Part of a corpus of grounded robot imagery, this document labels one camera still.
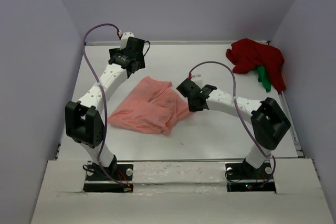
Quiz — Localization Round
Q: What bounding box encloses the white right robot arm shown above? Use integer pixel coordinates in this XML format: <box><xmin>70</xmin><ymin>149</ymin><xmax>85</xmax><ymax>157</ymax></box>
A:
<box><xmin>177</xmin><ymin>78</ymin><xmax>291</xmax><ymax>183</ymax></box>

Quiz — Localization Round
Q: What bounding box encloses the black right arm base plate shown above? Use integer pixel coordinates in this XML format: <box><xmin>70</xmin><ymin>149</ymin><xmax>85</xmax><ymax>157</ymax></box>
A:
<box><xmin>224</xmin><ymin>162</ymin><xmax>276</xmax><ymax>193</ymax></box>

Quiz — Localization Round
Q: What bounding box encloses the red t shirt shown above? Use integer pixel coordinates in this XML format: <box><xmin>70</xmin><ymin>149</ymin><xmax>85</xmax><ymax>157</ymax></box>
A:
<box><xmin>226</xmin><ymin>38</ymin><xmax>286</xmax><ymax>93</ymax></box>

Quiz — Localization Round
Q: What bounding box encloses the green t shirt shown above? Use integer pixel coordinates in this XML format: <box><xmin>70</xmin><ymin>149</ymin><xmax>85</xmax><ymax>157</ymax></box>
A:
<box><xmin>255</xmin><ymin>66</ymin><xmax>272</xmax><ymax>93</ymax></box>

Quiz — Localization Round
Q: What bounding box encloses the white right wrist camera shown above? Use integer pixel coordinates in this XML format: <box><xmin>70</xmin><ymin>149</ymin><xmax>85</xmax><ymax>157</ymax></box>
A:
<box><xmin>191</xmin><ymin>74</ymin><xmax>203</xmax><ymax>86</ymax></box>

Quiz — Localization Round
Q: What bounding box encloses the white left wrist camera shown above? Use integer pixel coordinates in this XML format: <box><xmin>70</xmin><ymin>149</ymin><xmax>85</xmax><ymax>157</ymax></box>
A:
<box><xmin>119</xmin><ymin>32</ymin><xmax>134</xmax><ymax>49</ymax></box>

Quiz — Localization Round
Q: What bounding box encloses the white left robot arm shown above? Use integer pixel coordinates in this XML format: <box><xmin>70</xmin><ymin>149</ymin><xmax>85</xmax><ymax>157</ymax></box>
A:
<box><xmin>65</xmin><ymin>32</ymin><xmax>145</xmax><ymax>179</ymax></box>

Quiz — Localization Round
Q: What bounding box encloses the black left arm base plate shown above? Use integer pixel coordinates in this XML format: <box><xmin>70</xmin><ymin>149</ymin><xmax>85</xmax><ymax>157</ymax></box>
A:
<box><xmin>82</xmin><ymin>162</ymin><xmax>134</xmax><ymax>193</ymax></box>

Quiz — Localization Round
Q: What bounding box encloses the pink t shirt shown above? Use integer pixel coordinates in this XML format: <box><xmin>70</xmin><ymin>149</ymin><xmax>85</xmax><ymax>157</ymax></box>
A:
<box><xmin>108</xmin><ymin>77</ymin><xmax>192</xmax><ymax>135</ymax></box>

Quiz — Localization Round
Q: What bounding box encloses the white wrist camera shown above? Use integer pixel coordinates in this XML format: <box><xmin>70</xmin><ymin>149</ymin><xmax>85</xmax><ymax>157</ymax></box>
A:
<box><xmin>191</xmin><ymin>74</ymin><xmax>203</xmax><ymax>86</ymax></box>
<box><xmin>119</xmin><ymin>32</ymin><xmax>134</xmax><ymax>49</ymax></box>

